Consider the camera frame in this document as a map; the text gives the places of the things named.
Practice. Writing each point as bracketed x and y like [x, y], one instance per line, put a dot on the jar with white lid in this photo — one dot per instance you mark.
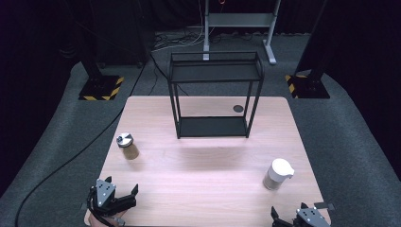
[278, 171]

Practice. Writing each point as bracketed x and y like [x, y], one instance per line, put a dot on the grey metal stand frame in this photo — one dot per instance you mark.
[239, 19]

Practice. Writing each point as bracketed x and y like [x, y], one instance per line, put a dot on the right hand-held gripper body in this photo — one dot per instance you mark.
[312, 218]

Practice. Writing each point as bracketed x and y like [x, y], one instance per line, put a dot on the black stand with striped base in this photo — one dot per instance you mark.
[310, 88]
[101, 88]

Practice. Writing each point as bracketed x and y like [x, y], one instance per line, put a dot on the dark wheeled cabinet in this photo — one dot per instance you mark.
[123, 38]

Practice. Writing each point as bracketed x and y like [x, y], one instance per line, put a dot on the round dark table grommet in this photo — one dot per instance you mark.
[238, 108]

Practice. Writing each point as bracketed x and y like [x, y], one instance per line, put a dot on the grey tape strip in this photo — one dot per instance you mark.
[326, 206]

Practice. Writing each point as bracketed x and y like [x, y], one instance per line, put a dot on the glass jar with silver lid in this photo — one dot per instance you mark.
[127, 146]

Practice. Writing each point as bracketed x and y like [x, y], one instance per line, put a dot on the person's left hand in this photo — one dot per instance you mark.
[96, 221]

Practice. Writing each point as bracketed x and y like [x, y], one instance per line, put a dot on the black metal two-tier shelf rack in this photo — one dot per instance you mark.
[211, 126]

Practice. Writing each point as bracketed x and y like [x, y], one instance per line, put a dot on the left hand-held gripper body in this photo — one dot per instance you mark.
[105, 194]

